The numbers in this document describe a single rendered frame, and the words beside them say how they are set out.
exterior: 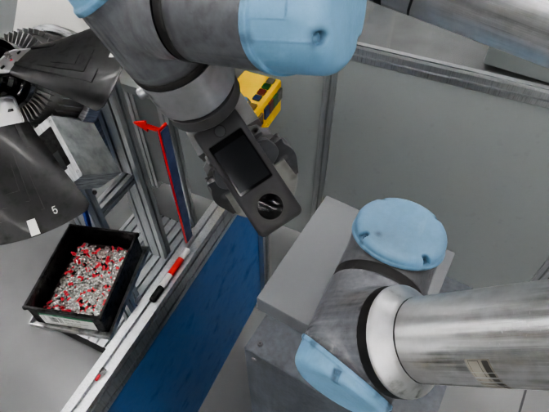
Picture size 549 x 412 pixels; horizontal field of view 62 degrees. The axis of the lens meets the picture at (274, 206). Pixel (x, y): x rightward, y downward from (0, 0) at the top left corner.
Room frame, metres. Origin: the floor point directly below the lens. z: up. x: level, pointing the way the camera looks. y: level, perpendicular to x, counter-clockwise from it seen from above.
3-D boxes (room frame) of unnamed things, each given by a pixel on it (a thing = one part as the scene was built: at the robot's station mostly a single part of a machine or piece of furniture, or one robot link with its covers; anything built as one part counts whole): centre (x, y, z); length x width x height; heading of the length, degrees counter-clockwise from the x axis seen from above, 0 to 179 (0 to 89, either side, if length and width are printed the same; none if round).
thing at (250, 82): (0.89, 0.06, 1.02); 0.16 x 0.10 x 0.11; 155
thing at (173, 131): (1.32, 0.39, 0.41); 0.04 x 0.04 x 0.83; 65
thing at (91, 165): (0.78, 0.45, 0.98); 0.20 x 0.16 x 0.20; 155
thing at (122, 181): (1.03, 0.54, 0.56); 0.19 x 0.04 x 0.04; 155
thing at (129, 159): (1.13, 0.49, 0.57); 0.09 x 0.04 x 1.15; 65
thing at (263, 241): (0.92, 0.05, 0.39); 0.04 x 0.04 x 0.78; 65
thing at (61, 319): (0.54, 0.41, 0.84); 0.22 x 0.17 x 0.07; 171
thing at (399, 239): (0.35, -0.15, 1.20); 0.13 x 0.12 x 0.14; 154
